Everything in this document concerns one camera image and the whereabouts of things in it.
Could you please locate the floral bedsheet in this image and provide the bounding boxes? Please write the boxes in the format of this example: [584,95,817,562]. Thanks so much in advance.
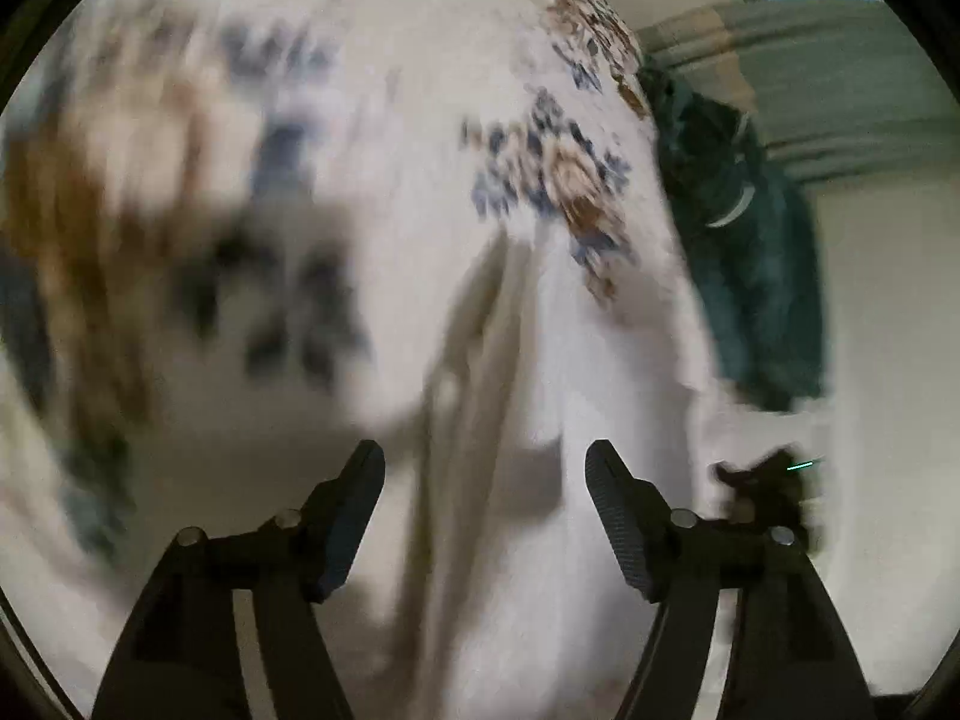
[0,0,721,691]

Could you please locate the white knit sweater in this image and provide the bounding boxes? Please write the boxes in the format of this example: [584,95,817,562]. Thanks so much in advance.
[390,240,758,720]

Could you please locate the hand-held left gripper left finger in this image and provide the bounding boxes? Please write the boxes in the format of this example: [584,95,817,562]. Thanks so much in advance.
[90,439,387,720]

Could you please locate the dark green blanket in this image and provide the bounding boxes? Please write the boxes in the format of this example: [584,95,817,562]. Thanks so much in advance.
[637,64,826,413]

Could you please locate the green striped curtain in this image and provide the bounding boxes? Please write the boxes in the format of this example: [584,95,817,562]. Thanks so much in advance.
[637,0,960,181]

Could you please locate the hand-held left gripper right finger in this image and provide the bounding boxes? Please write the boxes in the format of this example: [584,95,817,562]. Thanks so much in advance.
[583,439,878,720]

